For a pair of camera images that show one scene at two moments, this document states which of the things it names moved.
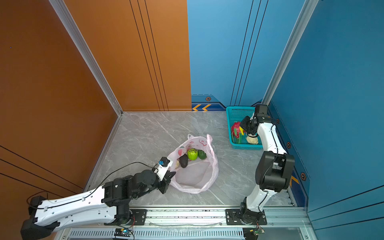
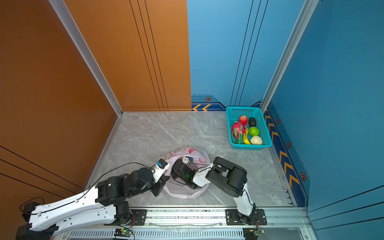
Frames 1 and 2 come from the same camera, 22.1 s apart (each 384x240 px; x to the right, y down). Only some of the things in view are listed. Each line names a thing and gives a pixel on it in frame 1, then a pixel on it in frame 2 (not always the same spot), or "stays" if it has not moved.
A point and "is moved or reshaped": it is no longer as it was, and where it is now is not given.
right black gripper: [243, 124] to [175, 160]
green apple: [192, 154] is moved or reshaped
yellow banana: [242, 130] to [246, 139]
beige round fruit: [252, 140] stays
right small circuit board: [252, 233] stays
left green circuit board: [123, 232] stays
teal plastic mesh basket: [235, 114] stays
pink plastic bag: [200, 175] is moved or reshaped
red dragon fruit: [235, 133] stays
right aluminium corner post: [309, 7] stays
